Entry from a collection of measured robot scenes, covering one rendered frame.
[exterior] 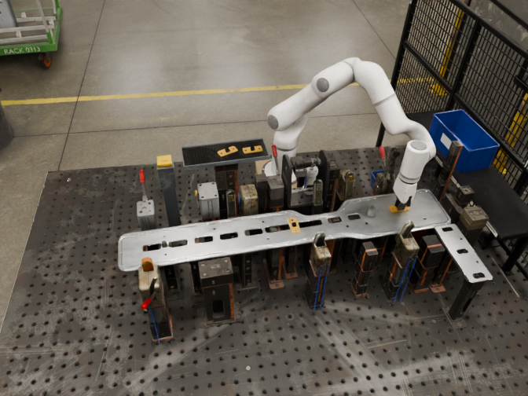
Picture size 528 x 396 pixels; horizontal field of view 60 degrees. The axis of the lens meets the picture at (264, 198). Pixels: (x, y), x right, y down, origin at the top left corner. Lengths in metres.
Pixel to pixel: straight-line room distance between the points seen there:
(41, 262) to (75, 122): 2.31
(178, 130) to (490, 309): 2.91
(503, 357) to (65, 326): 1.77
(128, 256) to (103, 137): 2.47
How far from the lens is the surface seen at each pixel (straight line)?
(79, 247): 2.36
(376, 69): 1.82
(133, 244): 1.90
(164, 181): 2.03
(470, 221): 2.06
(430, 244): 2.00
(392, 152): 2.03
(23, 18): 5.88
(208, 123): 4.22
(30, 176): 4.02
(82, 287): 2.21
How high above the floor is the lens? 2.40
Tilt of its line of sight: 44 degrees down
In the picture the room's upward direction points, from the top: 2 degrees clockwise
